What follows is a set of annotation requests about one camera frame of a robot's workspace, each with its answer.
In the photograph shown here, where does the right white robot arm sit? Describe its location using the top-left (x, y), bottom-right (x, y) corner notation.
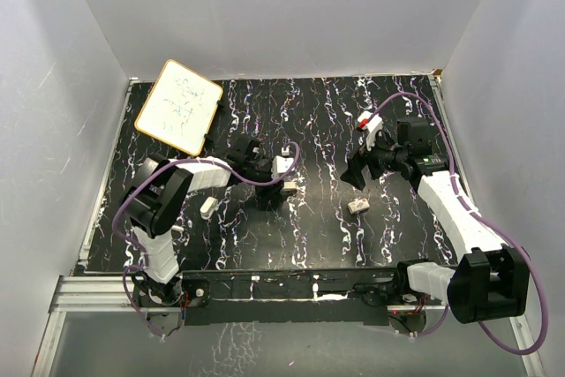
top-left (341, 111), bottom-right (530, 324)

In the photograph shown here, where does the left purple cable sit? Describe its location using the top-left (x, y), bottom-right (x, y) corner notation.
top-left (112, 141), bottom-right (304, 338)

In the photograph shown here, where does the small whiteboard with wooden frame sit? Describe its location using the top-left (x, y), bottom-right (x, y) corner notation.
top-left (134, 59), bottom-right (223, 157)

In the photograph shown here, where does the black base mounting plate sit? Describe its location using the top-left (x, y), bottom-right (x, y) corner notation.
top-left (131, 268), bottom-right (439, 327)

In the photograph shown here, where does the beige grey stapler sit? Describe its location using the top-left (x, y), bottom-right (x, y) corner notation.
top-left (282, 181), bottom-right (298, 195)

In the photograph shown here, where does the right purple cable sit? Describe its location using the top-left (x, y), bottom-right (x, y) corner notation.
top-left (374, 91), bottom-right (550, 356)

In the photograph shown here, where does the white staple box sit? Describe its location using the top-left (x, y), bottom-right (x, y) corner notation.
top-left (347, 198), bottom-right (370, 215)

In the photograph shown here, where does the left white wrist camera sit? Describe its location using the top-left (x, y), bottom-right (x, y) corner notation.
top-left (271, 147), bottom-right (299, 178)

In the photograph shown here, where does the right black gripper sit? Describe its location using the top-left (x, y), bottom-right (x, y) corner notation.
top-left (340, 128), bottom-right (407, 190)

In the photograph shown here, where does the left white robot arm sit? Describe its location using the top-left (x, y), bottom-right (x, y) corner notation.
top-left (112, 135), bottom-right (296, 305)

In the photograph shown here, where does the purple cable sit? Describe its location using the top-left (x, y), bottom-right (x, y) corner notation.
top-left (112, 141), bottom-right (304, 338)
top-left (374, 91), bottom-right (550, 356)

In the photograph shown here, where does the aluminium frame rail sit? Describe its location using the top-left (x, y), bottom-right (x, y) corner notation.
top-left (33, 273), bottom-right (147, 377)

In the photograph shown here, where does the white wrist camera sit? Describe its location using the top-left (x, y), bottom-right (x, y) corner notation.
top-left (271, 147), bottom-right (299, 178)
top-left (357, 110), bottom-right (383, 151)

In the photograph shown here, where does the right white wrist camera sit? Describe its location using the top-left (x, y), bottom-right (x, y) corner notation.
top-left (357, 110), bottom-right (383, 151)

